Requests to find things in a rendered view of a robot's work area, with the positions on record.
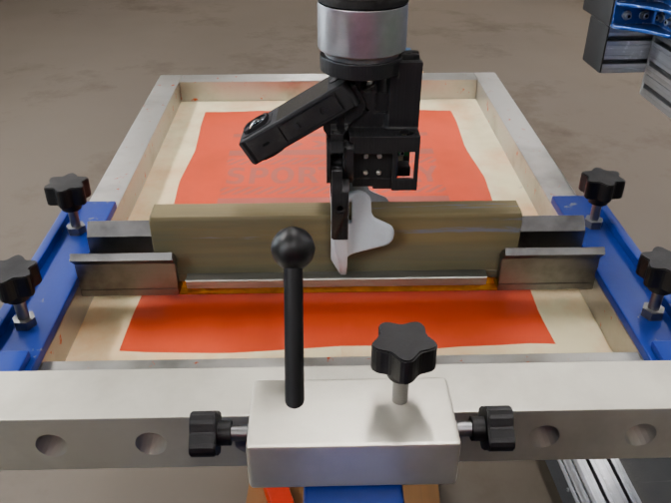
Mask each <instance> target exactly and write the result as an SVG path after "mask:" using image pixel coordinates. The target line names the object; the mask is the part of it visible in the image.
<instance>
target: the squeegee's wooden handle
mask: <svg viewBox="0 0 671 503"><path fill-rule="evenodd" d="M371 213H372V215H373V216H374V217H375V218H377V219H379V220H381V221H383V222H386V223H388V224H390V225H391V226H392V227H393V230H394V237H393V240H392V241H391V243H390V244H388V245H387V246H384V247H380V248H376V249H371V250H367V251H360V252H356V253H353V254H351V255H349V256H348V257H347V270H346V271H377V270H454V269H485V271H486V274H487V277H497V273H498V266H499V260H500V253H501V252H502V251H503V250H504V249H510V248H518V244H519V237H520V231H521V225H522V211H521V209H520V207H519V205H518V203H517V201H438V202H371ZM149 225H150V231H151V237H152V244H153V250H154V252H172V253H173V254H174V255H175V257H176V261H177V268H178V275H179V281H186V277H187V274H188V273H224V272H284V269H283V268H281V267H280V266H279V265H278V264H277V263H276V262H275V261H274V258H273V255H272V252H271V245H272V240H273V238H274V236H275V235H276V234H277V233H278V232H279V231H280V230H282V229H285V228H288V227H298V228H301V229H304V230H306V231H307V232H308V233H309V234H310V235H311V236H312V237H313V240H314V243H315V247H316V250H315V254H314V257H313V260H312V261H311V262H310V263H309V264H308V265H307V266H306V267H305V268H303V271H338V270H337V269H336V267H335V265H334V263H333V262H332V260H331V227H332V221H331V203H258V204H167V205H154V207H153V209H152V211H151V214H150V218H149Z"/></svg>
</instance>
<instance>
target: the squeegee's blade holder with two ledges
mask: <svg viewBox="0 0 671 503"><path fill-rule="evenodd" d="M486 282H487V274H486V271H485V269H454V270H377V271H347V272H346V275H341V274H339V272H338V271H303V287H336V286H411V285H485V284H486ZM186 286H187V288H262V287H284V273H283V272H224V273H188V274H187V277H186Z"/></svg>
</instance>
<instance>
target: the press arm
mask: <svg viewBox="0 0 671 503"><path fill-rule="evenodd" d="M304 503H404V498H403V490H402V485H369V486H320V487H304Z"/></svg>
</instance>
